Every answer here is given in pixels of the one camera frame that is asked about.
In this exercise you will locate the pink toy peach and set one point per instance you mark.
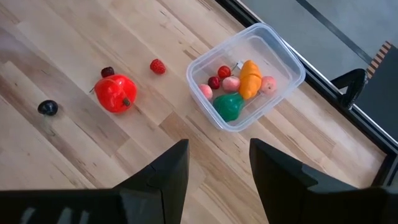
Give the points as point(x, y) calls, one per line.
point(269, 85)
point(231, 84)
point(206, 91)

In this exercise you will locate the red toy pepper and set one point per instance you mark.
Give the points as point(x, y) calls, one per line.
point(115, 93)

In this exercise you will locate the black toy berry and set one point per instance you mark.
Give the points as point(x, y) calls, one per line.
point(47, 107)

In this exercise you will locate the black aluminium table frame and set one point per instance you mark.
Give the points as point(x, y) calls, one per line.
point(373, 132)

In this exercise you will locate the dark red toy cherry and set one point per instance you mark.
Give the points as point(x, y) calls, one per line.
point(214, 82)
point(107, 71)

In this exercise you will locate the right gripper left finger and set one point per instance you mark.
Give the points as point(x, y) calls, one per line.
point(140, 199)

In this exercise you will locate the green toy bell pepper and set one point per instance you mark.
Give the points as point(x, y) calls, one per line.
point(229, 107)

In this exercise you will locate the bright red toy cherry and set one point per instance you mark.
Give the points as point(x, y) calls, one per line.
point(224, 72)

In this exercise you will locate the clear plastic tupperware container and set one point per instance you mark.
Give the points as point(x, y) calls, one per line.
point(273, 53)

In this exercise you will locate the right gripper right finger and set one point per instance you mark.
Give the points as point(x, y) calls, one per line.
point(295, 193)

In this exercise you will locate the black floor mat striped edges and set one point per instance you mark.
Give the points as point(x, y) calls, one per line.
point(388, 93)

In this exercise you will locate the red toy raspberry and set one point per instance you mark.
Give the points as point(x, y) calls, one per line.
point(158, 66)

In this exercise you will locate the orange toy pepper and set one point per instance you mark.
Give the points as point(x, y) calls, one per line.
point(250, 81)

